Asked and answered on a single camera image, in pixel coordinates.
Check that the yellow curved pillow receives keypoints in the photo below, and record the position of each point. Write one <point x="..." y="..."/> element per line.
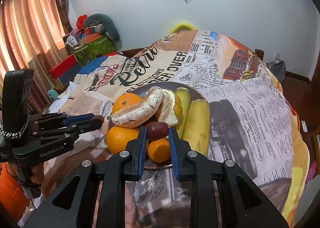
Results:
<point x="182" y="26"/>

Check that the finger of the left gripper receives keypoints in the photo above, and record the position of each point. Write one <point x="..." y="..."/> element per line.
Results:
<point x="70" y="133"/>
<point x="59" y="119"/>

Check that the grey neck pillow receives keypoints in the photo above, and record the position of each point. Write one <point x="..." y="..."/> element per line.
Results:
<point x="109" y="27"/>

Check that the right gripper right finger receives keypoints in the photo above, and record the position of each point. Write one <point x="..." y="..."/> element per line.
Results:
<point x="221" y="190"/>

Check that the newspaper print bed cover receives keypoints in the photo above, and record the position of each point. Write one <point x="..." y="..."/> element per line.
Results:
<point x="250" y="122"/>

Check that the peeled pomelo segment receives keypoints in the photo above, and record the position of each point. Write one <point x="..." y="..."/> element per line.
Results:
<point x="165" y="112"/>

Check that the large orange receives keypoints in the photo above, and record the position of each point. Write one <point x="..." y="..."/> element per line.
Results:
<point x="117" y="138"/>
<point x="125" y="100"/>

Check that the operator left hand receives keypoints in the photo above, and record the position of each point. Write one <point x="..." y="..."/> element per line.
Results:
<point x="37" y="176"/>

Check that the yellow banana piece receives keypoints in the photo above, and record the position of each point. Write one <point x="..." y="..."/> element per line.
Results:
<point x="185" y="99"/>
<point x="197" y="128"/>

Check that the pink orange curtain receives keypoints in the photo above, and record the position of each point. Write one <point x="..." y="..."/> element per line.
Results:
<point x="32" y="38"/>

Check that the purple round plate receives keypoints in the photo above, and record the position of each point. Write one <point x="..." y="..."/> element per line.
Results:
<point x="142" y="91"/>

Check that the red flat box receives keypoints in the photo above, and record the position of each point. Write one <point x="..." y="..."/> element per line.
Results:
<point x="63" y="66"/>

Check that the blue patchwork quilt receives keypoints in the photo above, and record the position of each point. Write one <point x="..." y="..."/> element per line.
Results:
<point x="102" y="63"/>

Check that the small mandarin orange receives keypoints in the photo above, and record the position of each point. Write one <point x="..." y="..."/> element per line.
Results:
<point x="159" y="151"/>

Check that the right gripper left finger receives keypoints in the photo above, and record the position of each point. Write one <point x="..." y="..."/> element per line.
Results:
<point x="93" y="195"/>

